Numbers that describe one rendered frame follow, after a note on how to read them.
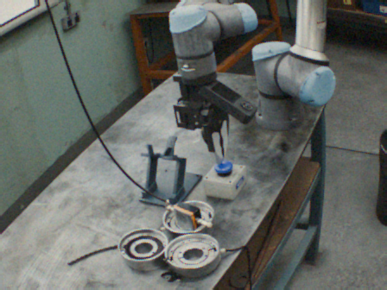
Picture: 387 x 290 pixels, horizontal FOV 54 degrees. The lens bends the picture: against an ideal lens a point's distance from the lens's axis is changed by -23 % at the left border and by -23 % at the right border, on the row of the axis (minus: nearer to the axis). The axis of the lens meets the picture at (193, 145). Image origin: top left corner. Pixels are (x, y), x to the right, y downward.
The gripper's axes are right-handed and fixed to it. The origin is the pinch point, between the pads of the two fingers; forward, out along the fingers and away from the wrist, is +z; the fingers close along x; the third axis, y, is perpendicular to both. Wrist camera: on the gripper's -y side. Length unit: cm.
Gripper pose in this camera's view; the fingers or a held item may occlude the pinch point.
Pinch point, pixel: (221, 159)
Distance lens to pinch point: 102.8
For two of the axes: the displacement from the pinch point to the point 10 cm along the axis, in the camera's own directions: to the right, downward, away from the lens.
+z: 1.6, 8.4, 5.1
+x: -4.9, 5.2, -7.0
